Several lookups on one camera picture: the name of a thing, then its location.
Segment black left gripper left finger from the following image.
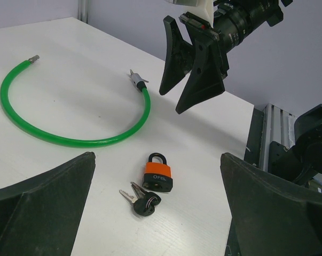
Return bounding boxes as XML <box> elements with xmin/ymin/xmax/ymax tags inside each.
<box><xmin>0</xmin><ymin>152</ymin><xmax>96</xmax><ymax>255</ymax></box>

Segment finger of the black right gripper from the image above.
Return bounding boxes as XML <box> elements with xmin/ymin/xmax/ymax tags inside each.
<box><xmin>159</xmin><ymin>15</ymin><xmax>194</xmax><ymax>95</ymax></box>
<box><xmin>176</xmin><ymin>37</ymin><xmax>225</xmax><ymax>114</ymax></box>

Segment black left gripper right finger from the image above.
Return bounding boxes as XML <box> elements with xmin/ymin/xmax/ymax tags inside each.
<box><xmin>220</xmin><ymin>153</ymin><xmax>322</xmax><ymax>255</ymax></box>

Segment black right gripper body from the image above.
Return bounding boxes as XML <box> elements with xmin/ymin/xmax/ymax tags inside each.
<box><xmin>179</xmin><ymin>1</ymin><xmax>284</xmax><ymax>78</ymax></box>

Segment green cable lock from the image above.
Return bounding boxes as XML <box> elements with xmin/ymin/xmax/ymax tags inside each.
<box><xmin>0</xmin><ymin>57</ymin><xmax>152</xmax><ymax>148</ymax></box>

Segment keys of orange padlock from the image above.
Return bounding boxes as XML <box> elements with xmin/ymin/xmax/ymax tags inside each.
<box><xmin>119</xmin><ymin>182</ymin><xmax>161</xmax><ymax>217</ymax></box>

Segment orange black padlock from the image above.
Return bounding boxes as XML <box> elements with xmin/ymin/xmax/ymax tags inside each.
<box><xmin>142</xmin><ymin>153</ymin><xmax>173</xmax><ymax>193</ymax></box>

